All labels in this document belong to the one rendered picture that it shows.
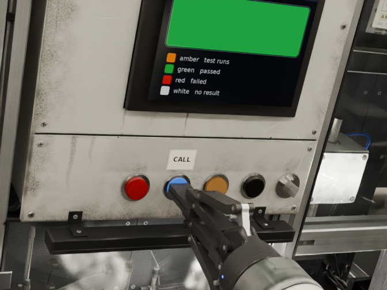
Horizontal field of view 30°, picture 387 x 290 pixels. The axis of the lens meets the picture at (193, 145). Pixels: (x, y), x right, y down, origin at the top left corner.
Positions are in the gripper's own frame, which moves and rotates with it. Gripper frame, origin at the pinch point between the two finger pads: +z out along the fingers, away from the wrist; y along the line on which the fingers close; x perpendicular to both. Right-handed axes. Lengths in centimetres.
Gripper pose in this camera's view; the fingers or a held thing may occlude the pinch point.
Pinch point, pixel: (188, 199)
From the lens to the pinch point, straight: 94.7
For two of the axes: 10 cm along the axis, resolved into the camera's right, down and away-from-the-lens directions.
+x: -8.9, -0.2, -4.5
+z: -4.1, -4.0, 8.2
